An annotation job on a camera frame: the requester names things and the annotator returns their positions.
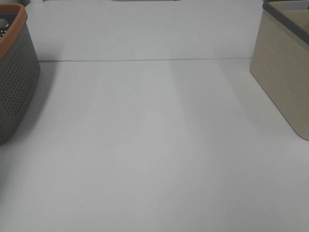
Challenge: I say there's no beige storage box grey rim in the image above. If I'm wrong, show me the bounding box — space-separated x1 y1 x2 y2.
250 0 309 140

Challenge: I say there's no grey basket with orange rim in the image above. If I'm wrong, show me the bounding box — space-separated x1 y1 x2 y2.
0 3 41 145

